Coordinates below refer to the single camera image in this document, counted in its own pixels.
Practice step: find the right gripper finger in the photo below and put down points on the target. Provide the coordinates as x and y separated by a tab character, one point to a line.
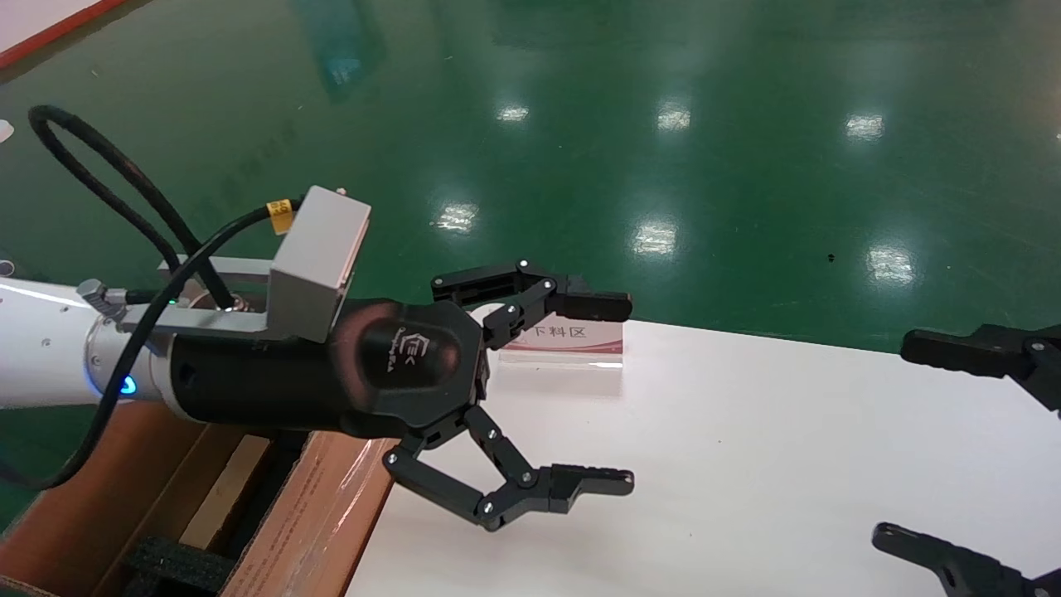
961	568
945	348

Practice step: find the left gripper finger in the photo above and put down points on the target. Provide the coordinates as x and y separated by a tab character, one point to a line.
597	305
588	481

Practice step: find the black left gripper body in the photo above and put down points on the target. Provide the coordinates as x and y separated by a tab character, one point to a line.
331	381

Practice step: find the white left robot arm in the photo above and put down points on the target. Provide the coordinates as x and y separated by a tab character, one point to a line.
41	348

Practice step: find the large open cardboard box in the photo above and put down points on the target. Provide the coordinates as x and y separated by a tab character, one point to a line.
83	497

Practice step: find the acrylic sign with red stripe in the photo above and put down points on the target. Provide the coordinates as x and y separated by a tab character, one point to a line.
580	344

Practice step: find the black foam padding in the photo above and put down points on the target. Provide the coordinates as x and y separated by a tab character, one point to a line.
178	565

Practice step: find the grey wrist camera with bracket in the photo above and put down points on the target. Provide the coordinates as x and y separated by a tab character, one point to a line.
319	257

